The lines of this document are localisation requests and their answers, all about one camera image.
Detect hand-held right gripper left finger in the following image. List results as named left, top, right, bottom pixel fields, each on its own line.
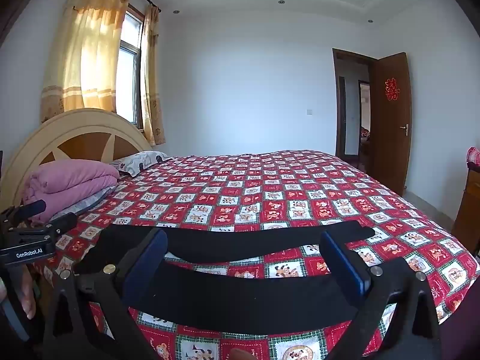
left=42, top=228, right=169, bottom=360

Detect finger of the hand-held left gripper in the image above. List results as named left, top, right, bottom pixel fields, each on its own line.
left=19, top=212, right=78, bottom=249
left=0, top=199, right=47, bottom=226

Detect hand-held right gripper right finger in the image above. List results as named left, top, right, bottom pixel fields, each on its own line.
left=319, top=230, right=441, bottom=360

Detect black pants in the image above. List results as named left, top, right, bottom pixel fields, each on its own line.
left=73, top=219, right=380, bottom=336

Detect person's left hand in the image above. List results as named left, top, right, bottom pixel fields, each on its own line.
left=16, top=266, right=38, bottom=320

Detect grey patterned pillow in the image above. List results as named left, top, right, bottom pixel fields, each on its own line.
left=49, top=184, right=119, bottom=222

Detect folded pink quilt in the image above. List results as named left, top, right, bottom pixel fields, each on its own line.
left=22, top=158, right=121, bottom=226

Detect red printed checked bedsheet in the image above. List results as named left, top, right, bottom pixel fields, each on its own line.
left=30, top=150, right=480, bottom=360

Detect cream wooden headboard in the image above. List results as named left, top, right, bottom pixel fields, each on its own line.
left=0, top=108, right=155, bottom=211

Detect white patterned pillow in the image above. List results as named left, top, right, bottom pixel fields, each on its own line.
left=109, top=151, right=170, bottom=178

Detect wooden cabinet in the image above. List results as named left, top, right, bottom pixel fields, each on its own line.
left=451, top=169, right=480, bottom=256

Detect brown wooden door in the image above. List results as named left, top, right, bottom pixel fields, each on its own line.
left=369, top=52, right=412, bottom=198

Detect red checked cloth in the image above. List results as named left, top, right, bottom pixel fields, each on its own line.
left=466, top=147, right=480, bottom=172

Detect window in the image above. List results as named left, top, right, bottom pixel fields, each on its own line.
left=115, top=4, right=146, bottom=130

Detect narrow yellow curtain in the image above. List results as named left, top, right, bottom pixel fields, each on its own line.
left=140, top=4, right=166, bottom=146

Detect wide yellow curtain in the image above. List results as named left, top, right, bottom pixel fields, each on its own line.
left=40, top=0, right=133, bottom=122

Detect red paper door decoration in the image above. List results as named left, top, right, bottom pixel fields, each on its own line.
left=384, top=78, right=401, bottom=101

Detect brown door frame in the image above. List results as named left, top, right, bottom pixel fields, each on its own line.
left=332, top=48, right=378, bottom=173

